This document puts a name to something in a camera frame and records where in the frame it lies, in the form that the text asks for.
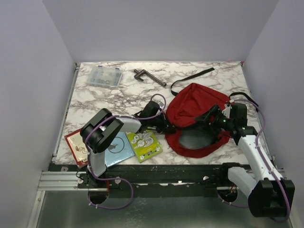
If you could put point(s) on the aluminium extrusion rail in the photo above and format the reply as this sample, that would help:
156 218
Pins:
58 181

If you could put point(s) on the red backpack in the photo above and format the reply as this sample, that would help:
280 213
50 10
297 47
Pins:
194 139

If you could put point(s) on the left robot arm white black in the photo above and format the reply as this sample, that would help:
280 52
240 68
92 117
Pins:
99 132

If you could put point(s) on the red book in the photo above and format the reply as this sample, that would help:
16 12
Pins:
77 147

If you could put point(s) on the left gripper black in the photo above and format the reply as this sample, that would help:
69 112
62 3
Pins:
165 128

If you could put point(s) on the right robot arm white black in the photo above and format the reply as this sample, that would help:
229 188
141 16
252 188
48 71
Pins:
268 193

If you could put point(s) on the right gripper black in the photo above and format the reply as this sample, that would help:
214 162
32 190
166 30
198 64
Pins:
205 116

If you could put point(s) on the clear plastic organizer box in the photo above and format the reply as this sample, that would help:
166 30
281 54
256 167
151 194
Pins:
105 77

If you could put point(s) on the light blue book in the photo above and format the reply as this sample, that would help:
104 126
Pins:
118 151

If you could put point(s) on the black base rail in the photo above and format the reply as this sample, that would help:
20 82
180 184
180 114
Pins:
155 181

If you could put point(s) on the green booklet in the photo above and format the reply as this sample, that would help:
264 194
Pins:
145 145

